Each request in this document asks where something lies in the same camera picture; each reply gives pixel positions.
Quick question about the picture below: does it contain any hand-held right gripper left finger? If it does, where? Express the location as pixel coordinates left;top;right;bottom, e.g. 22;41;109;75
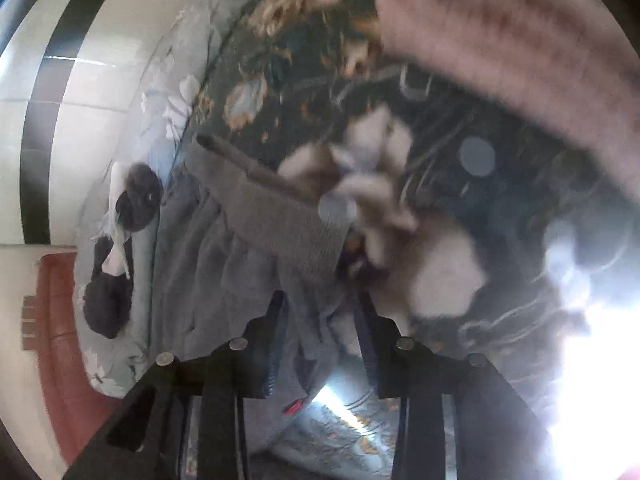
62;291;293;480

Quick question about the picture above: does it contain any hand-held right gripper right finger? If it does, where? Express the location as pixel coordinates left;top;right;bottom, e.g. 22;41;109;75
352;290;557;480

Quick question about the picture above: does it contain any grey knit garment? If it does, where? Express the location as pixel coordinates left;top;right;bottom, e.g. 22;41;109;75
150;132;362;457

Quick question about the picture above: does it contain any dark floral blanket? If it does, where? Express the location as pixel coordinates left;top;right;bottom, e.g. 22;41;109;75
185;0;640;480

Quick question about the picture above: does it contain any dark sock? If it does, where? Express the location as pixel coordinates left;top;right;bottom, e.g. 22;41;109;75
82;236;134;339
114;162;164;232

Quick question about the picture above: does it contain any white cloth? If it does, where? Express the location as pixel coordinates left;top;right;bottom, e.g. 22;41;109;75
104;162;137;281

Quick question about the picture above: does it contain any light blue floral bedsheet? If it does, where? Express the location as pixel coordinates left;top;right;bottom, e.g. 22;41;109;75
75;0;281;401

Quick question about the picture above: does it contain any pink knitted cloth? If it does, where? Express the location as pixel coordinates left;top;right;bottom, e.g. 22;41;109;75
374;0;640;198

